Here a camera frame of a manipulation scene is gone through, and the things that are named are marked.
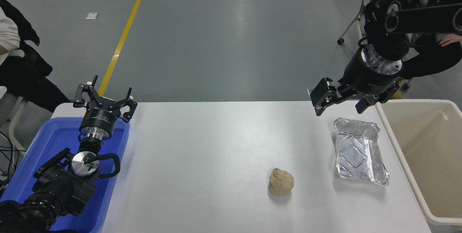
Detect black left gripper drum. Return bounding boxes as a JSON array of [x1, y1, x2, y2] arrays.
[[79, 103, 122, 134]]

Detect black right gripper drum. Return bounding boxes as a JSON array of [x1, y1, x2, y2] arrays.
[[339, 57, 400, 98]]

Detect silver foil tray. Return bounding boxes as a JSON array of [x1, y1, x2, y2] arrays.
[[333, 117, 390, 186]]

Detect person's left hand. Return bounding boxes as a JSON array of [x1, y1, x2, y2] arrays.
[[440, 34, 462, 47]]

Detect blue plastic tray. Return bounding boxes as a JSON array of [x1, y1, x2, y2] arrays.
[[0, 117, 130, 233]]

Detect white wheeled chair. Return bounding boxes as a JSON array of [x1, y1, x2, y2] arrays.
[[337, 0, 373, 46]]

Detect person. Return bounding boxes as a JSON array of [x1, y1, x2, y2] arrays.
[[348, 0, 462, 100], [0, 0, 71, 112]]

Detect large pale bin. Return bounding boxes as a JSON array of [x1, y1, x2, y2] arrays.
[[375, 99, 462, 225]]

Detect crumpled tan paper ball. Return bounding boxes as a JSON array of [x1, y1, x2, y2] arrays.
[[268, 168, 295, 196]]

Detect white chair frame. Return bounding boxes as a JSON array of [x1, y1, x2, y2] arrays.
[[0, 87, 29, 150]]

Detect black cables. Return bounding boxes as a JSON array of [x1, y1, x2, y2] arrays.
[[0, 130, 27, 190]]

